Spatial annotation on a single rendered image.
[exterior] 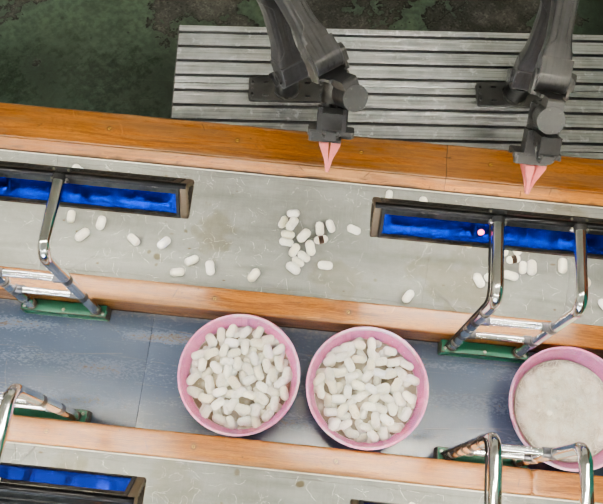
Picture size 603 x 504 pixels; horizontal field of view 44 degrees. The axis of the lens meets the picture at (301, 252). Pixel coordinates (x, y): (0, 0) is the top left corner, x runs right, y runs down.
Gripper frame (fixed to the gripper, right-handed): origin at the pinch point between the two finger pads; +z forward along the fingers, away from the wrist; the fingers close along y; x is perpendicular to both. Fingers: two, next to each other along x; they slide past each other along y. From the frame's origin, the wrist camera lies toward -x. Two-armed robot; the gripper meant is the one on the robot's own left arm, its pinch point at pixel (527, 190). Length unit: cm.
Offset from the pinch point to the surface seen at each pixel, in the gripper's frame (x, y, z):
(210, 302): -13, -68, 29
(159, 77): 112, -110, 0
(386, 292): -6.4, -28.8, 25.6
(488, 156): 15.0, -6.6, -3.5
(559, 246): -29.8, -0.2, 2.5
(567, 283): -2.2, 12.8, 20.6
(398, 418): -23, -24, 48
